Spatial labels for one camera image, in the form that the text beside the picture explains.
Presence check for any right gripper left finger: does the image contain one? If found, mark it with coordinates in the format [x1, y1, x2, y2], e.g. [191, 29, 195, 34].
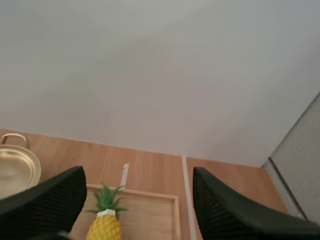
[0, 165, 88, 240]

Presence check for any yellow toy pineapple green crown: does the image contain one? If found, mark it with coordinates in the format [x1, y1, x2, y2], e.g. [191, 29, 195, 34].
[84, 183, 129, 240]

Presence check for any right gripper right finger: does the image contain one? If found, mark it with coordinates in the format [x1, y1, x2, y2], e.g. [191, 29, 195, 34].
[192, 166, 320, 240]

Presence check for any gold pot with two handles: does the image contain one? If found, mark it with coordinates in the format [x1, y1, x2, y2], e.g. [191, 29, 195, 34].
[0, 133, 42, 194]

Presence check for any shallow wooden tray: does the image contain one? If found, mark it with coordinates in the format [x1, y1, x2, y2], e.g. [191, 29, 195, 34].
[67, 184, 181, 240]

